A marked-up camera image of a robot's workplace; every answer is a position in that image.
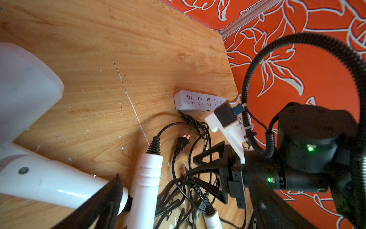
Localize white hair dryer back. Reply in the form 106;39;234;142
0;42;133;215

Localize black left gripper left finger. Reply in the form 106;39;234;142
54;174;123;229

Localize white hair dryer middle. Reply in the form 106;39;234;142
127;136;163;229

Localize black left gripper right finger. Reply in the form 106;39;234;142
249;177;316;229

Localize white power strip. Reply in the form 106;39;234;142
174;90;226;112

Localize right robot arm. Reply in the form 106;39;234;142
185;33;366;229

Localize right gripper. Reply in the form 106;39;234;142
184;141;286;209

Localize white hair dryer front right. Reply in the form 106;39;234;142
198;202;223;229

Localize white hair dryer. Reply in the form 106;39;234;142
127;136;163;229
198;202;223;229
0;42;133;215

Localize black dryer power cables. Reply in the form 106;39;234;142
152;110;248;229

